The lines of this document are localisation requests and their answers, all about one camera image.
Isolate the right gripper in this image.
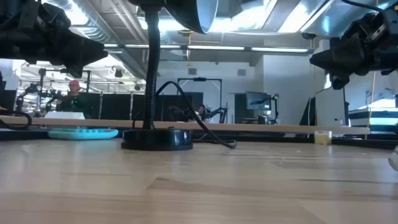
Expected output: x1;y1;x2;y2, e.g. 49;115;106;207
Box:
310;2;398;90

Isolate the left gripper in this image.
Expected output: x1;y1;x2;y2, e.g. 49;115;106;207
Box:
0;0;109;78

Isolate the black gooseneck desk lamp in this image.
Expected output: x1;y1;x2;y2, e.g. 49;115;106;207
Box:
121;0;219;152

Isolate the white frosted lightbulb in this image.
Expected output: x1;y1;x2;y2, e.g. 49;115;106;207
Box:
387;144;398;172

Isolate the person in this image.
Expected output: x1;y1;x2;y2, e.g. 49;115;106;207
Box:
55;79;91;119
195;104;210;123

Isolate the teal calculator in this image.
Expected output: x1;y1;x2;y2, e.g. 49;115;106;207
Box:
48;128;119;141

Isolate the small yellow cup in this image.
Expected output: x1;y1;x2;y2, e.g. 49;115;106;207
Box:
313;130;333;146

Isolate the light wooden desk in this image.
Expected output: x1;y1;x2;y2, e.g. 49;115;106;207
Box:
0;114;371;136

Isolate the black computer monitor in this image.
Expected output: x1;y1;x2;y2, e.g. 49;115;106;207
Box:
245;90;272;111

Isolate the long ceiling light fixture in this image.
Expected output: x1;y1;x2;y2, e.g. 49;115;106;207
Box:
104;43;315;55

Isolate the black gantry frame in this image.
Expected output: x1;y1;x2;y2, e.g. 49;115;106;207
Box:
36;67;92;118
176;77;223;110

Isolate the yellow cable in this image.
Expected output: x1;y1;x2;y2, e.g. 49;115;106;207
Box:
366;0;381;140

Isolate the white board with black frame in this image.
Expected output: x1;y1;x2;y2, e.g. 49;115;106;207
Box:
315;86;349;127

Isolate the black partition wall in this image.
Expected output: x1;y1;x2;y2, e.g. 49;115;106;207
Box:
90;91;205;122

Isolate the looped black cable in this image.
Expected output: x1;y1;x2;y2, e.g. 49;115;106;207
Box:
0;110;33;131

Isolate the black lamp power cord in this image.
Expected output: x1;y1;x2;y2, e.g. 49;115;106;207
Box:
132;80;238;149

